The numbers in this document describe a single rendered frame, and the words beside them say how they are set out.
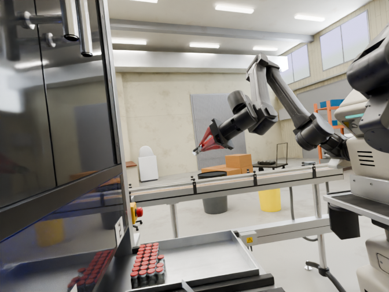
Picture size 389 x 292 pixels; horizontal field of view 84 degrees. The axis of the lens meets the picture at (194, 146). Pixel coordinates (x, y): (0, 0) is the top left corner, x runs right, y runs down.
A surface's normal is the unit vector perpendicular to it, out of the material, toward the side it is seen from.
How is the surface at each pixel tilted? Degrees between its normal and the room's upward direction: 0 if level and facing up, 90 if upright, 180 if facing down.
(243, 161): 90
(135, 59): 90
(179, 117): 90
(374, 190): 90
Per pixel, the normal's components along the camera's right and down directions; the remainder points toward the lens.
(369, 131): -0.64, 0.73
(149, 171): 0.29, -0.01
